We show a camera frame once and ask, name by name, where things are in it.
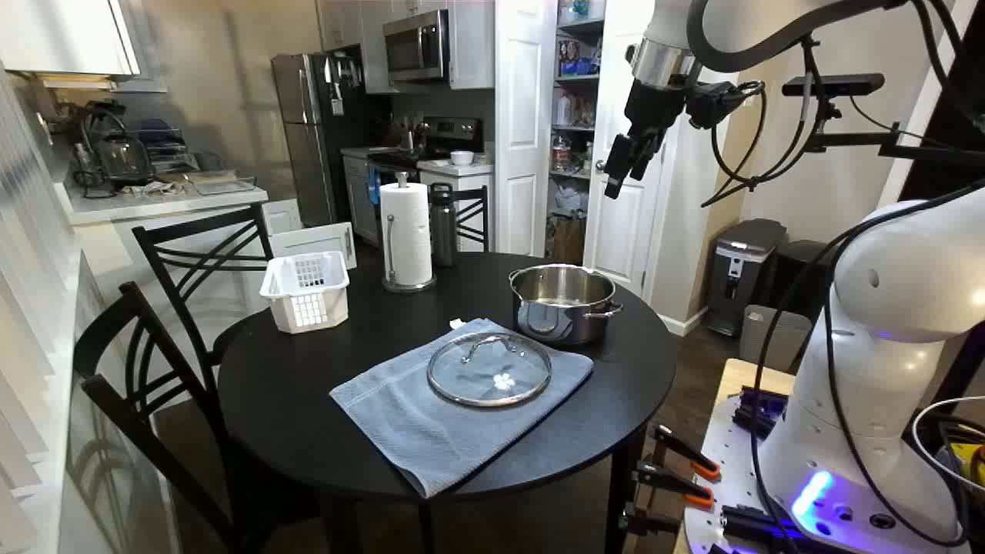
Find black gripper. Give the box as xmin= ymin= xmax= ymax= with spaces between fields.
xmin=601 ymin=78 xmax=692 ymax=201

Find glass lid with steel rim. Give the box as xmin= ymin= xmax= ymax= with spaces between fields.
xmin=424 ymin=325 xmax=554 ymax=412

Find stainless steel pot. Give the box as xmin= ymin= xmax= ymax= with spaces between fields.
xmin=509 ymin=262 xmax=626 ymax=350

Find pantry shelves with goods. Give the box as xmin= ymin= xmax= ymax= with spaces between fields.
xmin=544 ymin=0 xmax=608 ymax=265

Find white pantry door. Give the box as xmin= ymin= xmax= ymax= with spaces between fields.
xmin=491 ymin=0 xmax=559 ymax=258

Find steel step trash can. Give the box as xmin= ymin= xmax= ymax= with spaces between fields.
xmin=702 ymin=216 xmax=789 ymax=341

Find black metal chair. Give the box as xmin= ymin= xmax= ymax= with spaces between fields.
xmin=128 ymin=201 xmax=278 ymax=394
xmin=70 ymin=281 xmax=311 ymax=554
xmin=450 ymin=180 xmax=491 ymax=256

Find black kitchen stove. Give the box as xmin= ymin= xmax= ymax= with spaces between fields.
xmin=363 ymin=115 xmax=487 ymax=183

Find dark metal bottle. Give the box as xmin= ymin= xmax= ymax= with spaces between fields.
xmin=427 ymin=180 xmax=461 ymax=269

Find dark bin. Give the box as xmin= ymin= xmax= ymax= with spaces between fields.
xmin=764 ymin=238 xmax=837 ymax=319

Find grey bin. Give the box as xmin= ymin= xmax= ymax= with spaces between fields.
xmin=736 ymin=301 xmax=814 ymax=374

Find steel microwave oven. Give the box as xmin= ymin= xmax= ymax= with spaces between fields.
xmin=382 ymin=8 xmax=454 ymax=85

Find black connector block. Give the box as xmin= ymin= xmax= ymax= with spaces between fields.
xmin=728 ymin=384 xmax=789 ymax=439

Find stainless steel fridge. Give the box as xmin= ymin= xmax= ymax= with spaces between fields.
xmin=267 ymin=44 xmax=367 ymax=226

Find wooden robot mounting platform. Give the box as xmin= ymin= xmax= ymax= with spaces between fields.
xmin=679 ymin=353 xmax=985 ymax=554

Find blue cloth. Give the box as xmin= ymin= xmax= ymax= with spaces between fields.
xmin=325 ymin=317 xmax=598 ymax=501

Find white plastic basket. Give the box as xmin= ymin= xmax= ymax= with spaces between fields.
xmin=260 ymin=247 xmax=354 ymax=338

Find white kitchen counter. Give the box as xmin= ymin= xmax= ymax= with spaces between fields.
xmin=60 ymin=170 xmax=272 ymax=231

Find black countertop appliance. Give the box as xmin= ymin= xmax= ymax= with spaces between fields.
xmin=68 ymin=98 xmax=157 ymax=201

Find white vertical blinds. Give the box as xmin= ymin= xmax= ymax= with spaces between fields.
xmin=0 ymin=67 xmax=85 ymax=554

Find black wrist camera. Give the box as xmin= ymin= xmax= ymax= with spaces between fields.
xmin=682 ymin=78 xmax=766 ymax=131

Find black stereo camera bar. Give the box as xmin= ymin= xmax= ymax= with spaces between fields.
xmin=778 ymin=71 xmax=888 ymax=100

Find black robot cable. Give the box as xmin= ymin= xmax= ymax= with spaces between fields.
xmin=749 ymin=177 xmax=985 ymax=550

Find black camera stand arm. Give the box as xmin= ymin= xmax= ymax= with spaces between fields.
xmin=803 ymin=38 xmax=985 ymax=166

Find orange handled black clamp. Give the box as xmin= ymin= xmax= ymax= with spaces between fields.
xmin=649 ymin=421 xmax=723 ymax=483
xmin=632 ymin=460 xmax=717 ymax=513

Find white wall cabinet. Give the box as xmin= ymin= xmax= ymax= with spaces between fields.
xmin=0 ymin=0 xmax=142 ymax=78

